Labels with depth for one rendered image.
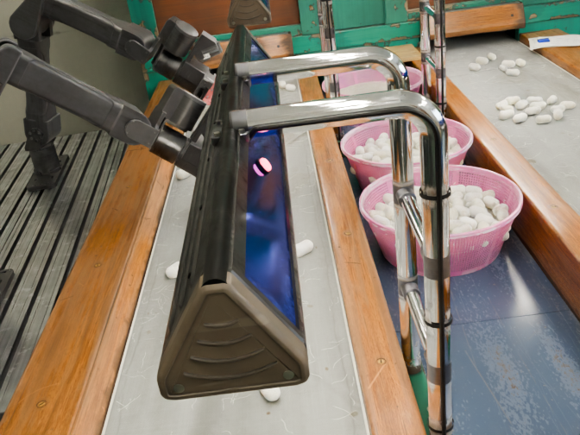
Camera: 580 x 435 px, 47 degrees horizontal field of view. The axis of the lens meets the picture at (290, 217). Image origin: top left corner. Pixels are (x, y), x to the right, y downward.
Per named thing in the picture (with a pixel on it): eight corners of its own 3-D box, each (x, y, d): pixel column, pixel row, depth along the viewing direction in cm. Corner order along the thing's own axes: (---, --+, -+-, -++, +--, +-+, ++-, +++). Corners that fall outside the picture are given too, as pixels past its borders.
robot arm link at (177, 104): (198, 97, 126) (142, 65, 120) (213, 108, 119) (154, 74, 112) (167, 150, 127) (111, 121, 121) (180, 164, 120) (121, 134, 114)
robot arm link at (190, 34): (204, 30, 152) (159, -2, 151) (192, 40, 145) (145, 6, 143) (179, 71, 158) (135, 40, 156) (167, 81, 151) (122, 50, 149)
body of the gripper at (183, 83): (213, 69, 159) (185, 53, 157) (211, 81, 150) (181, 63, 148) (199, 91, 161) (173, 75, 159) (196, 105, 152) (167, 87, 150)
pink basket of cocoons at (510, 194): (375, 298, 105) (371, 245, 101) (353, 220, 129) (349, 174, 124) (545, 276, 105) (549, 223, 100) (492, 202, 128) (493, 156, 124)
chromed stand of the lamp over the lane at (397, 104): (281, 527, 70) (206, 124, 50) (276, 395, 88) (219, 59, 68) (462, 505, 70) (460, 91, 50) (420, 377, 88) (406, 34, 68)
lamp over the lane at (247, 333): (160, 406, 35) (129, 293, 32) (218, 82, 91) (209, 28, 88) (312, 387, 35) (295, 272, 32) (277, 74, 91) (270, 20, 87)
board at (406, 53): (306, 74, 190) (305, 71, 189) (303, 61, 203) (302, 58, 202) (422, 59, 189) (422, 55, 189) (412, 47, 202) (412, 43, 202)
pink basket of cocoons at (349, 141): (385, 222, 126) (382, 176, 122) (323, 176, 149) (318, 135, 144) (501, 184, 135) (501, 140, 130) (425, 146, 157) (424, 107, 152)
